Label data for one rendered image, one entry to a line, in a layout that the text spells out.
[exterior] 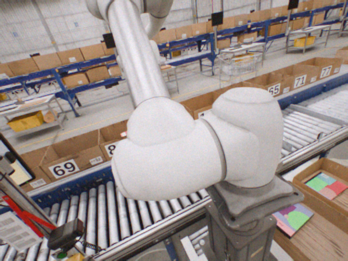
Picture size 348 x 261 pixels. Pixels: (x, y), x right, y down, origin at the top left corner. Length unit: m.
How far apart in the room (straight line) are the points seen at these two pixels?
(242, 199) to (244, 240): 0.20
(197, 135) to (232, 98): 0.11
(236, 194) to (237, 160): 0.14
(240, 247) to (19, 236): 0.78
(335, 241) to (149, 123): 0.99
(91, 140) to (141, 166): 1.35
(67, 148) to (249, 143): 1.53
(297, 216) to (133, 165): 0.93
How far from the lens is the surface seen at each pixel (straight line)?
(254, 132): 0.36
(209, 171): 0.33
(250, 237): 0.66
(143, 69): 0.44
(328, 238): 1.12
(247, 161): 0.38
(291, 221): 1.08
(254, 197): 0.49
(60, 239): 0.85
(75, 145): 1.67
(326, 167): 1.40
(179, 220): 1.10
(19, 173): 0.89
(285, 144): 1.52
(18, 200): 0.80
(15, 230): 0.90
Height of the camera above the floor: 1.66
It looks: 30 degrees down
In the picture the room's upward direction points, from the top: 12 degrees counter-clockwise
